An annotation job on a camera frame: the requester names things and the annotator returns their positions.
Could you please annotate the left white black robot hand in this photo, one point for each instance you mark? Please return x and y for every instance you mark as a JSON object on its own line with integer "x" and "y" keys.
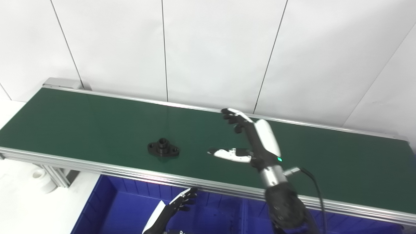
{"x": 162, "y": 214}

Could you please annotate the green conveyor belt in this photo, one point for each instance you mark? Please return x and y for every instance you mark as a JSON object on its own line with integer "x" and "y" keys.
{"x": 97, "y": 130}
{"x": 130, "y": 175}

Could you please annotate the aluminium conveyor leg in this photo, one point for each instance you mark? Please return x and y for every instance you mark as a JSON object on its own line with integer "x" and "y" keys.
{"x": 57, "y": 175}

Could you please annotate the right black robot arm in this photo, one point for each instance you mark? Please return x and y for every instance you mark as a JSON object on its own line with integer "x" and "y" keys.
{"x": 282, "y": 201}

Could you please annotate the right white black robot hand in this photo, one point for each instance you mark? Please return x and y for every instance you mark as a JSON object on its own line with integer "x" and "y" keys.
{"x": 265, "y": 143}

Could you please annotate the black flange part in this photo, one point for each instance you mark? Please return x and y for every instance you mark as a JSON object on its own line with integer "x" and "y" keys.
{"x": 162, "y": 149}

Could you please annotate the blue plastic bin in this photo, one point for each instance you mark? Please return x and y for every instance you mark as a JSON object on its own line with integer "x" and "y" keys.
{"x": 123, "y": 211}
{"x": 357, "y": 228}

